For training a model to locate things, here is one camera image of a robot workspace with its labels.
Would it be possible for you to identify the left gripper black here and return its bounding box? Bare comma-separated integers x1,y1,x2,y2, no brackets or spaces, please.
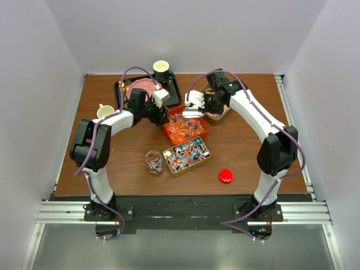
139,96,169,127

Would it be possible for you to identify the gold tin of gummies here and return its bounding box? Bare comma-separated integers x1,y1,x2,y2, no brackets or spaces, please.
200,84,231,125

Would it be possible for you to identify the orange box of lollipops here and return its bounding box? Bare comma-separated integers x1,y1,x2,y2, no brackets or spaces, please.
163,106,209,145

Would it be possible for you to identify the silver metal scoop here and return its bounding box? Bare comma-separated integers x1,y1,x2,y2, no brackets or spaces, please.
182,107,204,119

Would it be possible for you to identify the clear glass jar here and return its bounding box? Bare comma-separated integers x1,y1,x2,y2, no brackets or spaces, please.
145,150,164,176

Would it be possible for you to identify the gold tin of candies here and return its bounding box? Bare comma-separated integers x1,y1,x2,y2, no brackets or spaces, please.
162,137,211,176

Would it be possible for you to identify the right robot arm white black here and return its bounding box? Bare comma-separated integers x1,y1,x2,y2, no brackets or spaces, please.
200,69,302,225

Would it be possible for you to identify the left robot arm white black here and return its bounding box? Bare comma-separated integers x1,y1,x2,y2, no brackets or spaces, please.
70,88,169,221

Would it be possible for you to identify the black serving tray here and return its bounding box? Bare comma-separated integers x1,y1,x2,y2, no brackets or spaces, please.
114,75,181,109

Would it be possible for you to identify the pink polka dot plate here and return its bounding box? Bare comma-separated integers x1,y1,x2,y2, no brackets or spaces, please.
126,78,162,98

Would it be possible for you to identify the dark green mug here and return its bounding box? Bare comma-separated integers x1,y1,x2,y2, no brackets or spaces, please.
152,60,174,86

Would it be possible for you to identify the yellow mug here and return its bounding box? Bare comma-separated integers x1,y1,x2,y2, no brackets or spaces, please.
96,103,115,119

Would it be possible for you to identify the red jar lid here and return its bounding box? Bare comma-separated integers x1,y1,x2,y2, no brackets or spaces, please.
219,169,234,184

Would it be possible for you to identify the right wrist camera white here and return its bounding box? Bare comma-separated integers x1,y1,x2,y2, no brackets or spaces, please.
184,90,205,109

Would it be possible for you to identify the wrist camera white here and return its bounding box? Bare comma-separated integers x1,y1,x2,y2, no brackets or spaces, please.
184,90,205,109
152,89,170,108

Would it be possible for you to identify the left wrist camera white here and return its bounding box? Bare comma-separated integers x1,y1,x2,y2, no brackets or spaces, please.
152,89,170,108

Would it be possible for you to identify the right aluminium side rail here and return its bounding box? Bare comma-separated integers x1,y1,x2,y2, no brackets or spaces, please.
274,74,317,202

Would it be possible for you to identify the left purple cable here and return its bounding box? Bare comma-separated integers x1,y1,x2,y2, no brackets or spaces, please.
73,66,163,241

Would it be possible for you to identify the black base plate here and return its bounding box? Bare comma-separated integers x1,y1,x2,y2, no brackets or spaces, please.
83,193,313,236

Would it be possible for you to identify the aluminium frame rail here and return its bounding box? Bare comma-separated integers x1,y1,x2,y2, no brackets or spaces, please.
35,196,344,269

